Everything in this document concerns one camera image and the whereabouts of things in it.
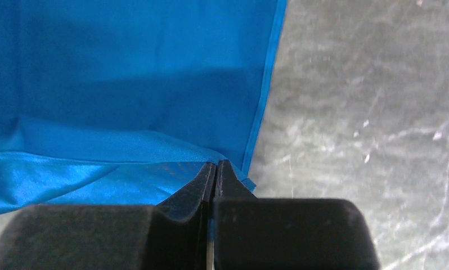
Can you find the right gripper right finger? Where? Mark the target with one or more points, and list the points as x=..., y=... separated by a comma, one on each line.
x=253, y=233

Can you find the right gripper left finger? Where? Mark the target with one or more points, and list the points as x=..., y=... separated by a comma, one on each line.
x=170, y=235

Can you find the blue cloth napkin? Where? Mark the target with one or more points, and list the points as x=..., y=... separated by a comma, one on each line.
x=122, y=102

